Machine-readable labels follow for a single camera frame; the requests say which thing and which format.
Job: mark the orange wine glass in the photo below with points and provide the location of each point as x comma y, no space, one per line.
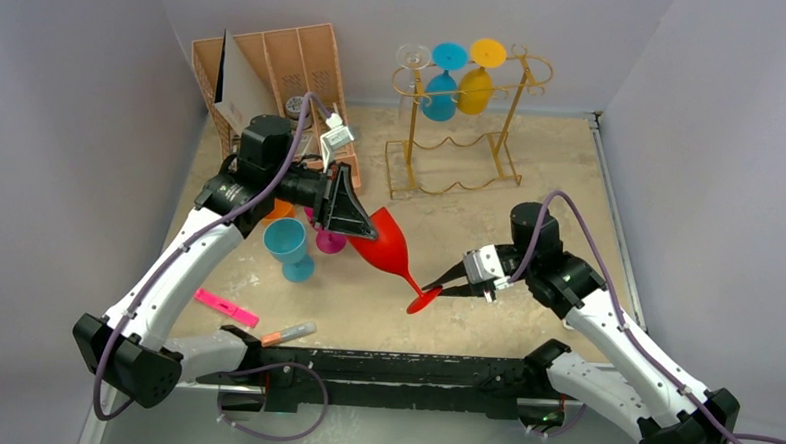
281,209

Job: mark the gold wine glass rack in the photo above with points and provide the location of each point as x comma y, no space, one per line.
521,73

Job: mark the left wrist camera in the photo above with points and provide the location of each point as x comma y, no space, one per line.
337,136

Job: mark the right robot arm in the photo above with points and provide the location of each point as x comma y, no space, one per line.
648,395

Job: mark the yellow wine glass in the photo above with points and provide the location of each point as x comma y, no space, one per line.
476,87

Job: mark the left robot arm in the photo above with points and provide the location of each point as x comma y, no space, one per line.
129,346

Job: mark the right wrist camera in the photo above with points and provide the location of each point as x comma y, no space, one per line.
484,267

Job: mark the pink highlighter marker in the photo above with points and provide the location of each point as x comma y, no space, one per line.
225,307

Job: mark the grey orange marker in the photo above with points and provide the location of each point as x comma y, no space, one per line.
288,334

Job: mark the magenta wine glass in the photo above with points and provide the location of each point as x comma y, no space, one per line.
326,241

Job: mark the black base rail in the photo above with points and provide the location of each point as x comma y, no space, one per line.
499,388

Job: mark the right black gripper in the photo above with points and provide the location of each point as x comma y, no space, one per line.
486,286

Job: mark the small round tin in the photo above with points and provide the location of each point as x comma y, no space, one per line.
293,107

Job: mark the red wine glass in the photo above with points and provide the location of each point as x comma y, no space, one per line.
389,253

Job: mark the blue wine glass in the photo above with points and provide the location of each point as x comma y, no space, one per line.
440,104
286,240

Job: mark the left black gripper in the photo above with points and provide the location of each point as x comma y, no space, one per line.
338,208

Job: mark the clear wine glass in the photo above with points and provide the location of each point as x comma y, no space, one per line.
412,58

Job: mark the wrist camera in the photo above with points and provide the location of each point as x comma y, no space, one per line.
337,136
484,267

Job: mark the peach file organizer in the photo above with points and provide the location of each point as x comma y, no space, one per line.
289,62

